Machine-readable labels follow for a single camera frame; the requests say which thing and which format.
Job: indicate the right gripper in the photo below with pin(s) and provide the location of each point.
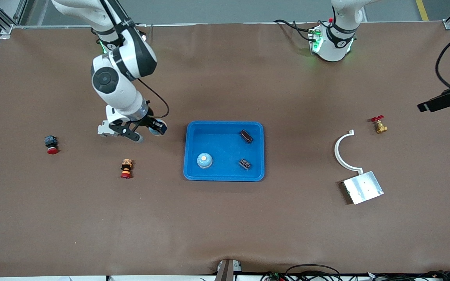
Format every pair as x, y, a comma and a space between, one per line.
149, 121

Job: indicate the blue call bell cream base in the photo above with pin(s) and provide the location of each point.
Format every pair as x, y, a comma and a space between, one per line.
155, 131
204, 160

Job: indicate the brown electrolytic capacitor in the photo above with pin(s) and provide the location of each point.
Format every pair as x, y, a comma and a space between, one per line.
246, 136

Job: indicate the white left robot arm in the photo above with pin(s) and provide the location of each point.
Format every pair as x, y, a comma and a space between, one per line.
332, 50

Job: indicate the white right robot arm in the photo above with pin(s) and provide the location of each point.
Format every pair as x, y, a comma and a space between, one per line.
115, 89

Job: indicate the blue plastic tray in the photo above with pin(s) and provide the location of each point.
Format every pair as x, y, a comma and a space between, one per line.
225, 148

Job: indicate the orange red stacked push button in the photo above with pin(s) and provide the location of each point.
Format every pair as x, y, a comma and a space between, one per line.
126, 168

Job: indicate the white circuit breaker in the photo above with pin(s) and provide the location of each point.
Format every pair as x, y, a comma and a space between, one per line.
103, 132

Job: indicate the aluminium plate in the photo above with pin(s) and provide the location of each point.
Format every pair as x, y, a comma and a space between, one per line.
363, 187

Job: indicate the red mushroom push button switch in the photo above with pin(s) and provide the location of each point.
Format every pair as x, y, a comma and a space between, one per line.
51, 141

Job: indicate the white curved plastic bracket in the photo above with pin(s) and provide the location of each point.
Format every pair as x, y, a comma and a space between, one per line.
336, 150

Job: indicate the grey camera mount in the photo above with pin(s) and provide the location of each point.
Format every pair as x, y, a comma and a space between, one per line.
227, 271

